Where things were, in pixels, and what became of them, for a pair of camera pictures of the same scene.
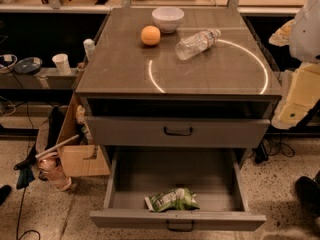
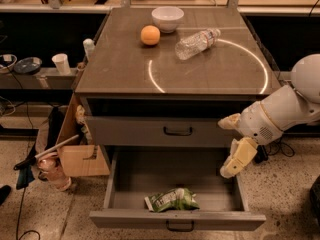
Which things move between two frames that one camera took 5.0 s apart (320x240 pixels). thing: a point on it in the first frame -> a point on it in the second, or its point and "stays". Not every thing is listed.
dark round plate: [28, 65] stays
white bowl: [167, 18] stays
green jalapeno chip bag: [173, 200] stays
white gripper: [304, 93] -> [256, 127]
